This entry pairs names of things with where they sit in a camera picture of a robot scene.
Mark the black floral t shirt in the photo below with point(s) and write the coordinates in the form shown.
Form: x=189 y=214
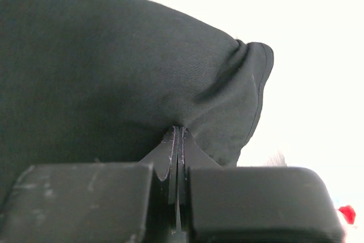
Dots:
x=105 y=79

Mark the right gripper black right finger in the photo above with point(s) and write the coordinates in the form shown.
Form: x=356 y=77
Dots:
x=251 y=204

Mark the pink crumpled t shirt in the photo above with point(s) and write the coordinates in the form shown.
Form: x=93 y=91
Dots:
x=348 y=213

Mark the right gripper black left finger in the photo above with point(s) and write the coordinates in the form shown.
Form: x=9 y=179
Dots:
x=96 y=202

